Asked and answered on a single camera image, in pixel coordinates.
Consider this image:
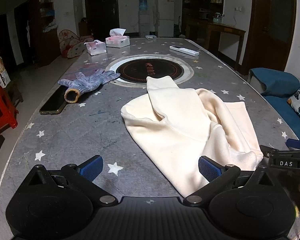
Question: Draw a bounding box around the pink tissue box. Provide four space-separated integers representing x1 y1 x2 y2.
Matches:
106 28 130 48

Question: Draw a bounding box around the water dispenser with blue bottle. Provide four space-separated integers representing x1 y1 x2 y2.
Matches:
138 0 151 37

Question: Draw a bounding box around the round induction hotpot cooker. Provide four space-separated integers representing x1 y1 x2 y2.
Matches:
106 54 194 88

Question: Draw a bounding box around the blue sofa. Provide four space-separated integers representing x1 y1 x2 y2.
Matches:
248 68 300 139

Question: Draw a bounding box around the dark wooden shelf cabinet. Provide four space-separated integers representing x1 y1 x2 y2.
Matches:
14 0 61 69

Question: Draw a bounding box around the white remote control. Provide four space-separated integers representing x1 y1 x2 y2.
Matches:
170 46 199 57

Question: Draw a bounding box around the black smartphone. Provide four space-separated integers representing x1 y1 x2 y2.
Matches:
39 86 67 115

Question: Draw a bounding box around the white refrigerator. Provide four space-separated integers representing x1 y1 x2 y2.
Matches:
153 0 175 37

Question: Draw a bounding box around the red plastic stool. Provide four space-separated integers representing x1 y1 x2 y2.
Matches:
0 86 19 131

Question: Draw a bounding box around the cream sweatshirt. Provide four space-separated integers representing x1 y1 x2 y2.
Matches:
121 76 263 197

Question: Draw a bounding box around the blue knit work glove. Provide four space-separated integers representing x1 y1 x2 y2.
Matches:
58 68 120 103

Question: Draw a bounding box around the small teal packet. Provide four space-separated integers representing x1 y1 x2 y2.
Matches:
145 35 157 40

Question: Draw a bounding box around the dark wooden side table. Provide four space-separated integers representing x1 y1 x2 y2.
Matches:
204 23 246 70

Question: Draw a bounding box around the small pink tissue pack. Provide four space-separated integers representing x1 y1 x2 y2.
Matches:
84 40 107 56

